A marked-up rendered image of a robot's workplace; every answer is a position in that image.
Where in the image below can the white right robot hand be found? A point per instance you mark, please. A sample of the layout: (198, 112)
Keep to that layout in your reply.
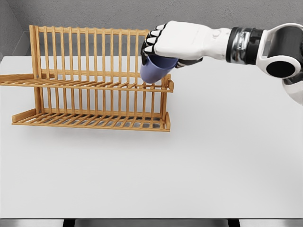
(180, 40)

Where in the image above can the blue cup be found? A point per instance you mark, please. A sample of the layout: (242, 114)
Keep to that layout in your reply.
(154, 69)

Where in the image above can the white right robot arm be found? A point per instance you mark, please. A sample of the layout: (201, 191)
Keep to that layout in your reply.
(255, 47)

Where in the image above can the wooden two-tier dish rack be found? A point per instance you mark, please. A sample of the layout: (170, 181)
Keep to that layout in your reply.
(94, 85)

